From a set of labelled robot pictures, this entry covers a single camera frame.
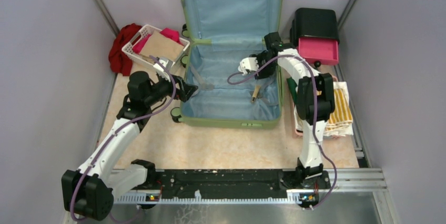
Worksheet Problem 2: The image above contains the wooden stick bundle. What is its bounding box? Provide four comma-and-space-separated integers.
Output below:
250, 85, 261, 104

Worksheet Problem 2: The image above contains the black pink drawer cabinet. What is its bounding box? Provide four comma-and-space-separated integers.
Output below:
289, 7, 340, 66

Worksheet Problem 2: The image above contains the green hard-shell suitcase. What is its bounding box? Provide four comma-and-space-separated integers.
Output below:
171, 0, 283, 129

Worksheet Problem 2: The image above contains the yellow white striped garment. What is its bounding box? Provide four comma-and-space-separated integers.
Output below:
325, 89, 353, 136

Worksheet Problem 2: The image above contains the dark green garment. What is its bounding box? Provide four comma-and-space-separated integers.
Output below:
286, 77, 298, 105

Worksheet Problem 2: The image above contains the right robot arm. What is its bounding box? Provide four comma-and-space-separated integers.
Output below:
255, 32, 335, 189

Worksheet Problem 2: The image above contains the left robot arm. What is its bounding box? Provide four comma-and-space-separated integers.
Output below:
61, 71, 198, 221

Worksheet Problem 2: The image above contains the tan folded cloth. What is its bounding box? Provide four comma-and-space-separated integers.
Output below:
139, 32, 184, 62

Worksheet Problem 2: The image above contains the pink folded cloth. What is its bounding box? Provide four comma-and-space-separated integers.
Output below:
133, 28, 181, 54

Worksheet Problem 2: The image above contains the white plastic basket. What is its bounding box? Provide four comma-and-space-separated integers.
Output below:
122, 25, 190, 74

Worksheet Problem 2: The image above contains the red cloth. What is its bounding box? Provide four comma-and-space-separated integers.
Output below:
108, 23, 142, 76

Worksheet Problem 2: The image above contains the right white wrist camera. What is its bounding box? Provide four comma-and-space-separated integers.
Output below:
238, 57, 259, 76

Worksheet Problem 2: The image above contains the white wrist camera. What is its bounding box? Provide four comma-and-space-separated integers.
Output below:
238, 57, 259, 76
153, 57, 175, 81

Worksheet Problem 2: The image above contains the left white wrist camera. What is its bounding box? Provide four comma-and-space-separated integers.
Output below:
153, 57, 175, 81

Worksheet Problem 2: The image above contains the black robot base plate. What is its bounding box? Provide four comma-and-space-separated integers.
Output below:
136, 169, 331, 201

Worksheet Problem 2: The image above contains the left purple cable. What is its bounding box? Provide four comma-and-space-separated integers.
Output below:
69, 55, 178, 223

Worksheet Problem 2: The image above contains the aluminium frame rail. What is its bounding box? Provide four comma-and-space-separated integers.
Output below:
115, 168, 387, 207

